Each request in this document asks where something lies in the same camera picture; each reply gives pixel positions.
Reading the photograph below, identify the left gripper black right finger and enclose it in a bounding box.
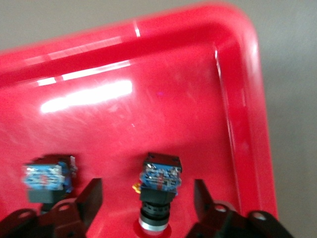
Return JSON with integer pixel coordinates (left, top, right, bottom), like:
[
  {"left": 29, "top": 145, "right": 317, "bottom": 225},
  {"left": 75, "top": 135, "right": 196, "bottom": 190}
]
[{"left": 188, "top": 178, "right": 295, "bottom": 238}]

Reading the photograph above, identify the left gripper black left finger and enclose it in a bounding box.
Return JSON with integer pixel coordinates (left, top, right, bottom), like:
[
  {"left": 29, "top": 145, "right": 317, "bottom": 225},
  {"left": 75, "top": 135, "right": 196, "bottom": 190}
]
[{"left": 0, "top": 178, "right": 103, "bottom": 238}]

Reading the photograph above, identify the red mushroom push button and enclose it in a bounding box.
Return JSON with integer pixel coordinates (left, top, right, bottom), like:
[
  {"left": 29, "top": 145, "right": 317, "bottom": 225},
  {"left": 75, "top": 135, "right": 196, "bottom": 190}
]
[
  {"left": 21, "top": 154, "right": 79, "bottom": 215},
  {"left": 132, "top": 152, "right": 183, "bottom": 238}
]

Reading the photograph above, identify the red plastic tray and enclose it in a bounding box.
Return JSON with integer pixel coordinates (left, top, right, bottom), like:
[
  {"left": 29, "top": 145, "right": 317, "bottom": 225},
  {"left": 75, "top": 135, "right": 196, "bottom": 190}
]
[{"left": 0, "top": 1, "right": 280, "bottom": 238}]

